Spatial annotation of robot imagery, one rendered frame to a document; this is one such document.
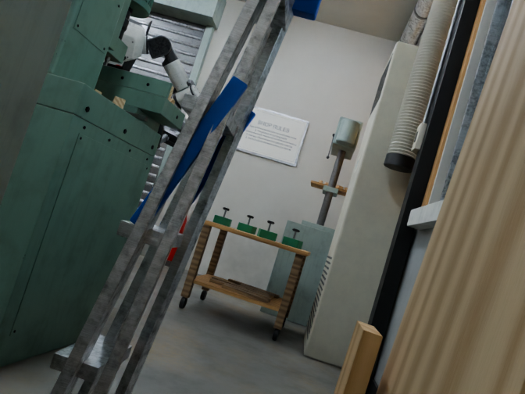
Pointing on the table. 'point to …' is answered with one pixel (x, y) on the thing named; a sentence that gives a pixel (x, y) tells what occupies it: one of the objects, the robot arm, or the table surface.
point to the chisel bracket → (117, 52)
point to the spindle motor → (141, 8)
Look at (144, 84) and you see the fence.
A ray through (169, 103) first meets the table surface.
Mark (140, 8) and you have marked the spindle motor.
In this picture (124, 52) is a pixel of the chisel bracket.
